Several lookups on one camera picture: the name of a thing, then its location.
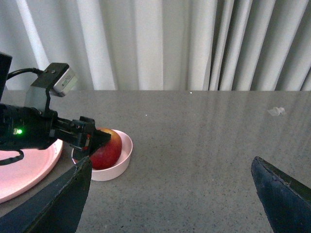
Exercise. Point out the pink plate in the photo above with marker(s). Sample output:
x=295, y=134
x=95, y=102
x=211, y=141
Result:
x=17, y=178

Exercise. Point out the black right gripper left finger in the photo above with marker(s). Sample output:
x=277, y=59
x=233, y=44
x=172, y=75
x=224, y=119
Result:
x=55, y=209

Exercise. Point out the white curtain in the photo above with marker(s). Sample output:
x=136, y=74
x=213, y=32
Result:
x=262, y=45

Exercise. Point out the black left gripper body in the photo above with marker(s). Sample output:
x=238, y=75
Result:
x=27, y=128

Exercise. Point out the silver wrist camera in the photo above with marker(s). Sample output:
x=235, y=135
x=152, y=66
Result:
x=57, y=80

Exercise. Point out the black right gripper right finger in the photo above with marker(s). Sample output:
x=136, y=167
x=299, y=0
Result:
x=286, y=201

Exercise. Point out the red apple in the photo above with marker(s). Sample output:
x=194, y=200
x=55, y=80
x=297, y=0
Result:
x=106, y=156

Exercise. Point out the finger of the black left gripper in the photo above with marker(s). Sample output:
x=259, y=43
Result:
x=98, y=140

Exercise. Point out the pink bowl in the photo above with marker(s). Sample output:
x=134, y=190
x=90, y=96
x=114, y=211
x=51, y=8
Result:
x=120, y=166

